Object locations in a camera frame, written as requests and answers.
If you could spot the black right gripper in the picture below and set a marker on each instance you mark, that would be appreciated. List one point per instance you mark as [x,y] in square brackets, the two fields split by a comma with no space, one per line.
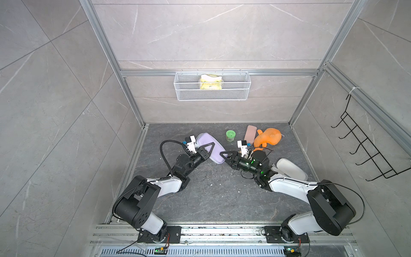
[235,160]

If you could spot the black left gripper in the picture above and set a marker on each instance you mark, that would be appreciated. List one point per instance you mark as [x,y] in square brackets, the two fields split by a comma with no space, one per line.
[200,155]

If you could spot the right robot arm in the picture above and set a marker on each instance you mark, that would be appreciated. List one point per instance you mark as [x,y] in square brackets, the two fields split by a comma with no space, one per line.
[330,210]

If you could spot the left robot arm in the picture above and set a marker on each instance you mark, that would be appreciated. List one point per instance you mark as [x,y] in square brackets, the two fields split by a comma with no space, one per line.
[136,202]

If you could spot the green lidded jar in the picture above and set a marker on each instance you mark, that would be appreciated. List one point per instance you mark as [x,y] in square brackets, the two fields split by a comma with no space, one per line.
[230,135]

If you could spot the orange watering can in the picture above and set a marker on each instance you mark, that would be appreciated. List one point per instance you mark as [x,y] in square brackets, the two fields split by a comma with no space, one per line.
[270,136]

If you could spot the yellow white pouch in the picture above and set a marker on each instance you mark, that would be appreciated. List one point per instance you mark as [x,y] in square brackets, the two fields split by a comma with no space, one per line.
[210,82]

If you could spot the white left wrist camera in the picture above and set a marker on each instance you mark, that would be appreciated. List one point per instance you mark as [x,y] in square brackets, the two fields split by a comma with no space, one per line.
[190,144]

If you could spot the white wire wall basket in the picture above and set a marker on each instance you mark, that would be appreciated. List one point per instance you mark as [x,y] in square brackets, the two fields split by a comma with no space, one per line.
[235,86]

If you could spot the slotted metal base rail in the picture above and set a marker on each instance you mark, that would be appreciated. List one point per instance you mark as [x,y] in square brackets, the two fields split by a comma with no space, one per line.
[239,239]

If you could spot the black wire hook rack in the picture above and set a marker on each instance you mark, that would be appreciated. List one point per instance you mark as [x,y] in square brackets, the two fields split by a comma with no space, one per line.
[364,144]

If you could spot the aluminium cage frame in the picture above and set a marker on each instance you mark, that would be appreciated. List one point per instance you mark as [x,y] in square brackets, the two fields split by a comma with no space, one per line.
[339,72]

